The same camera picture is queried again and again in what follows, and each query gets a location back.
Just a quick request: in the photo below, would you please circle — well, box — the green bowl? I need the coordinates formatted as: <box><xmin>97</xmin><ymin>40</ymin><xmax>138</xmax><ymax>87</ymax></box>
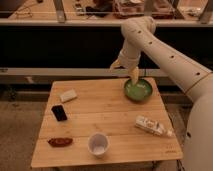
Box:
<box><xmin>124</xmin><ymin>79</ymin><xmax>153</xmax><ymax>102</ymax></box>

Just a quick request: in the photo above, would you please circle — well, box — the white paper cup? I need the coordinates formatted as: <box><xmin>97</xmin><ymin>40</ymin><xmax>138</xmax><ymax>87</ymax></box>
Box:
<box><xmin>88</xmin><ymin>133</ymin><xmax>109</xmax><ymax>158</ymax></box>

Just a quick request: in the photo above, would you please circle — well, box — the metal shelf rack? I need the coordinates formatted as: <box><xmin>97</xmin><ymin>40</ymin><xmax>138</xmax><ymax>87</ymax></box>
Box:
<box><xmin>0</xmin><ymin>0</ymin><xmax>213</xmax><ymax>86</ymax></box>

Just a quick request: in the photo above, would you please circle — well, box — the black phone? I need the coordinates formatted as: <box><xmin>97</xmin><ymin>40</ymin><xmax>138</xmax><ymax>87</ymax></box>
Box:
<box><xmin>51</xmin><ymin>105</ymin><xmax>67</xmax><ymax>121</ymax></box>

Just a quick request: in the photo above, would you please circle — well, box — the brown chocolate bar wrapper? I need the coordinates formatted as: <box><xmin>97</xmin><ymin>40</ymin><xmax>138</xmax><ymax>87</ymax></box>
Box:
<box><xmin>48</xmin><ymin>138</ymin><xmax>73</xmax><ymax>147</ymax></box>

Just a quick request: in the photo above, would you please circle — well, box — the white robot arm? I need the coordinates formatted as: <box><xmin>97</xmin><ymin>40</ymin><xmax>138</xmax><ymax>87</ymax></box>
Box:
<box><xmin>110</xmin><ymin>16</ymin><xmax>213</xmax><ymax>171</ymax></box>

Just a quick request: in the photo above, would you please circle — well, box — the wooden table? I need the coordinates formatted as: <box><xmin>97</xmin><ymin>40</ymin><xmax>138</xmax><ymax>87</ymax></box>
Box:
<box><xmin>31</xmin><ymin>79</ymin><xmax>183</xmax><ymax>168</ymax></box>

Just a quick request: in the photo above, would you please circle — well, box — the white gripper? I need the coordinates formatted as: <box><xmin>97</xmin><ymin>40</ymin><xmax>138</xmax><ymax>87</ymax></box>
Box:
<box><xmin>110</xmin><ymin>50</ymin><xmax>140</xmax><ymax>85</ymax></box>

